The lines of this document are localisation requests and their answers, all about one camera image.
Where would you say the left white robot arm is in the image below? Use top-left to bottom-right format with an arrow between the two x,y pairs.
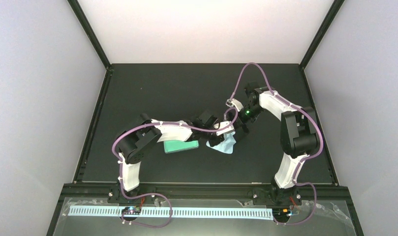
112,113 -> 233,192

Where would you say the left small circuit board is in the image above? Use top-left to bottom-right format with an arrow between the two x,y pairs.
121,206 -> 142,216

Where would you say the black front frame rail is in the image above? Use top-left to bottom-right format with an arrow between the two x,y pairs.
47,182 -> 364,236

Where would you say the right black frame post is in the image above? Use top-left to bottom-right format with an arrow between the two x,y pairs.
299,0 -> 345,70

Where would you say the black frame post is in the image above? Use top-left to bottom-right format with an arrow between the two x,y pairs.
67,0 -> 111,70
299,0 -> 345,70

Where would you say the blue-grey glasses case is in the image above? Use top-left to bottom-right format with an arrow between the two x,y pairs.
163,140 -> 199,154

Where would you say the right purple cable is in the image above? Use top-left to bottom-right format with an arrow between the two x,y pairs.
229,62 -> 325,226

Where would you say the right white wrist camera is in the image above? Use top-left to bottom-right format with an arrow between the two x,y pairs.
226,98 -> 244,112

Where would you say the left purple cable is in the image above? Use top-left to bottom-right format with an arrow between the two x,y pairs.
111,107 -> 239,228

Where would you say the right small circuit board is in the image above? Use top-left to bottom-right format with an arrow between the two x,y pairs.
276,209 -> 293,217

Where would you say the small circuit board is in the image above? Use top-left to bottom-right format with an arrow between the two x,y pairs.
276,209 -> 293,217
121,206 -> 142,216

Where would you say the left black frame post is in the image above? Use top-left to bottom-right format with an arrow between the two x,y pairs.
67,0 -> 111,70

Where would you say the white slotted cable duct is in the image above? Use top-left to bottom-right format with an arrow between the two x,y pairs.
66,206 -> 273,220

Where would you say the purple cable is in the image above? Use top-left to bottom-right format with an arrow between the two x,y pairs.
229,62 -> 325,226
111,107 -> 239,228

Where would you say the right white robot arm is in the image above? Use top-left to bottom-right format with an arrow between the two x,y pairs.
226,83 -> 323,206

